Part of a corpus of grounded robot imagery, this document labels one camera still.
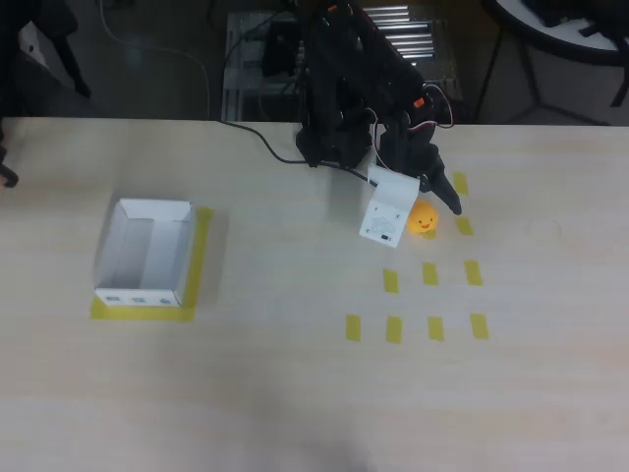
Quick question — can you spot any white floor cable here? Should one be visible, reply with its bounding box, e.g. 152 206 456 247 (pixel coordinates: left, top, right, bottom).
97 0 212 119

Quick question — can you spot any black power cable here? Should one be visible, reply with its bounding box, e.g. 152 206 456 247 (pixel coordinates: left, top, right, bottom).
220 120 315 166

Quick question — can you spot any red white servo wire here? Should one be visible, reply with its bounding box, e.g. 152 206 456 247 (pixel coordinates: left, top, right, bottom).
372 83 456 168

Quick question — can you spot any white cardboard box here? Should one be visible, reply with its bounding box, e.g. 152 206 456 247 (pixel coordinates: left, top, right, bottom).
92 198 194 309

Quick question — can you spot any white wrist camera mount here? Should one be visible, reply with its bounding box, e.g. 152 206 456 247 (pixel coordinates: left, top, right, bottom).
358 164 423 249

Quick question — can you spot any orange rubber duck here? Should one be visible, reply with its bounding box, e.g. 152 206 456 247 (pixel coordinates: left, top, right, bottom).
405 199 440 237

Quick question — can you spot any black bulky device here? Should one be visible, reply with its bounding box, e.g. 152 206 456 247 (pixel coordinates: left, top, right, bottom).
259 22 304 80

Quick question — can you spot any black office chair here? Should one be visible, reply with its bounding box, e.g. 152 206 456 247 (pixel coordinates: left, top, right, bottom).
0 0 94 118

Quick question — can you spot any round white table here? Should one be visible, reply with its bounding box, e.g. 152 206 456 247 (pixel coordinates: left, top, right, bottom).
490 0 629 68

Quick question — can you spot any yellow tape frame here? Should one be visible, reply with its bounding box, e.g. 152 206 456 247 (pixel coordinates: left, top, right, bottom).
88 206 216 324

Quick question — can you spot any aluminium roller rack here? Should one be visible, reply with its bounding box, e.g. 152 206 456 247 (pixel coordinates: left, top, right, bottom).
220 4 466 122

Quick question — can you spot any black bag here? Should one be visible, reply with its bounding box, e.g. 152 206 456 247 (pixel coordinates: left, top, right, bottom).
520 0 629 38

